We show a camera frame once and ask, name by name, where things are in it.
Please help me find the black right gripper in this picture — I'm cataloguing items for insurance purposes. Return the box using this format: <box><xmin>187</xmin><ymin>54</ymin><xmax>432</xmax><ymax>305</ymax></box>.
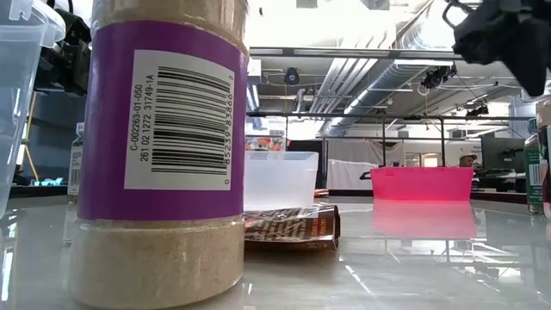
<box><xmin>454</xmin><ymin>0</ymin><xmax>551</xmax><ymax>98</ymax></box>

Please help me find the purple-label black-lid spice jar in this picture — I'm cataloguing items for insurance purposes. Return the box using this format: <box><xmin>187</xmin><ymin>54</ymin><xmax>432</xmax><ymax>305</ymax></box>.
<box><xmin>68</xmin><ymin>0</ymin><xmax>251</xmax><ymax>310</ymax></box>

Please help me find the white-lid spice jar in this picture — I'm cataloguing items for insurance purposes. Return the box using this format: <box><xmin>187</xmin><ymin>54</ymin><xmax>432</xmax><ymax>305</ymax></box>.
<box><xmin>67</xmin><ymin>121</ymin><xmax>86</xmax><ymax>198</ymax></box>

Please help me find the green-lid spice jar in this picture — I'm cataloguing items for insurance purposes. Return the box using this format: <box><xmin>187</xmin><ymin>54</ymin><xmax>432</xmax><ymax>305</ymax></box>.
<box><xmin>523</xmin><ymin>118</ymin><xmax>544</xmax><ymax>215</ymax></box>

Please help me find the brown spice packet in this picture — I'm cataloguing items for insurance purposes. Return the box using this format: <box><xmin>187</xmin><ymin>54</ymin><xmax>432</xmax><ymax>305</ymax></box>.
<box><xmin>243</xmin><ymin>203</ymin><xmax>342</xmax><ymax>251</ymax></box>

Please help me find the large clear plastic bin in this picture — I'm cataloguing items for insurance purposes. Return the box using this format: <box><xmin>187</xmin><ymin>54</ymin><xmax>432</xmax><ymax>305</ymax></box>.
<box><xmin>0</xmin><ymin>0</ymin><xmax>66</xmax><ymax>219</ymax></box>

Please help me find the black ceiling device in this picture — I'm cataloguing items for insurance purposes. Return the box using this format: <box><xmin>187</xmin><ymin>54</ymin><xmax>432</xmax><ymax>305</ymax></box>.
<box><xmin>420</xmin><ymin>64</ymin><xmax>457</xmax><ymax>90</ymax></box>

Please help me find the black computer monitor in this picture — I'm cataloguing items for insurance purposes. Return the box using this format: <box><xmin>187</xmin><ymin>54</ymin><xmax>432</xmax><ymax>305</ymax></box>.
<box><xmin>480</xmin><ymin>136</ymin><xmax>526</xmax><ymax>174</ymax></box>

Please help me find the person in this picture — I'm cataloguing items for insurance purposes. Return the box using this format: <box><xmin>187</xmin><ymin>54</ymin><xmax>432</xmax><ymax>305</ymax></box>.
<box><xmin>457</xmin><ymin>151</ymin><xmax>480</xmax><ymax>169</ymax></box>

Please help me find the pink plastic bin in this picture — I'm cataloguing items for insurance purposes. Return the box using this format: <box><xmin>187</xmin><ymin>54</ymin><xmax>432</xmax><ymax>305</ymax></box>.
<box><xmin>369</xmin><ymin>166</ymin><xmax>474</xmax><ymax>202</ymax></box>

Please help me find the silver overhead bar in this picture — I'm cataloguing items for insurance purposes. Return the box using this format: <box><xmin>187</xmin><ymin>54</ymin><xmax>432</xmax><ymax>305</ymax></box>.
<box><xmin>248</xmin><ymin>46</ymin><xmax>464</xmax><ymax>60</ymax></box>

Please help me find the white ceiling box fixture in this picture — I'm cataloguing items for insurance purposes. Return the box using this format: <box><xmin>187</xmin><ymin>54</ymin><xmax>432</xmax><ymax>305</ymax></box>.
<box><xmin>247</xmin><ymin>58</ymin><xmax>263</xmax><ymax>85</ymax></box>

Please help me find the white hanging cloth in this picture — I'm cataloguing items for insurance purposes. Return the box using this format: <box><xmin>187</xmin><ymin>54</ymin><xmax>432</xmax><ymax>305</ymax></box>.
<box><xmin>325</xmin><ymin>139</ymin><xmax>406</xmax><ymax>191</ymax></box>

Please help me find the orange patterned box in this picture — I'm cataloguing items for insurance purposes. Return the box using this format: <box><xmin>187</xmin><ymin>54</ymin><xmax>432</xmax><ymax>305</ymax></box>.
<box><xmin>245</xmin><ymin>136</ymin><xmax>288</xmax><ymax>152</ymax></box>

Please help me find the small translucent plastic bin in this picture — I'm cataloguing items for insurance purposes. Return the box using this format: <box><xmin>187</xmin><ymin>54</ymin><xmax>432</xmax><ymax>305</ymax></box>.
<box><xmin>244</xmin><ymin>150</ymin><xmax>320</xmax><ymax>211</ymax></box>

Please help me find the silver ceiling duct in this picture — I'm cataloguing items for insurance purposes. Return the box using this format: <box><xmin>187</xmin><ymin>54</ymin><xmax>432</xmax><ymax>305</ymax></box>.
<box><xmin>320</xmin><ymin>25</ymin><xmax>464</xmax><ymax>137</ymax></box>

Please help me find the black hanging camera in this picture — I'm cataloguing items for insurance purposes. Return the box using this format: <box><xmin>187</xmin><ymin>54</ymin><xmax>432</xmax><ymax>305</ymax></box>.
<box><xmin>283</xmin><ymin>67</ymin><xmax>301</xmax><ymax>86</ymax></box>

